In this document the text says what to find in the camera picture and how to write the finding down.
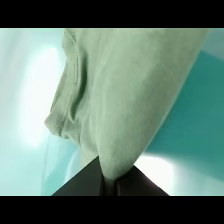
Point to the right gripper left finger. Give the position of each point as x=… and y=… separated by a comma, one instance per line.
x=87, y=181

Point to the pale green T-shirt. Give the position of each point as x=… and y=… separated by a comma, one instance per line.
x=126, y=93

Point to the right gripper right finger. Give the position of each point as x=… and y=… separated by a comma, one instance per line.
x=138, y=185

